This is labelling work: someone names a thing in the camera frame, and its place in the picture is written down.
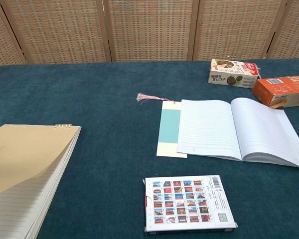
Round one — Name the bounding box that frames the woven folding screen panel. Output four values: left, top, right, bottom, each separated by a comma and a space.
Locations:
0, 0, 28, 67
260, 0, 299, 60
188, 0, 289, 61
102, 0, 199, 63
0, 0, 113, 64

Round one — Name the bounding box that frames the white cookie box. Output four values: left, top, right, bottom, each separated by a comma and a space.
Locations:
208, 58, 262, 89

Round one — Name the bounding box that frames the orange carton box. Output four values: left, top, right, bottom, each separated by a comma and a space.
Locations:
252, 74, 299, 109

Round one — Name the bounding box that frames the teal felt tablecloth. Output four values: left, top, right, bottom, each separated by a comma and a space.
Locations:
0, 57, 299, 239

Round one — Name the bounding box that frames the bookmark with pink tassel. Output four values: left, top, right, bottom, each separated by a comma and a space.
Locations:
136, 93, 188, 159

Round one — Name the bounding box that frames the tan spiral notepad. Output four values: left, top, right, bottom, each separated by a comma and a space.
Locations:
0, 123, 82, 239

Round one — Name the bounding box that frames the white box with photo grid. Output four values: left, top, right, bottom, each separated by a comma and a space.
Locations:
142, 174, 239, 235

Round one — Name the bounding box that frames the open lined notebook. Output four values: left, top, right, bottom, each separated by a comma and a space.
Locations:
176, 97, 299, 170

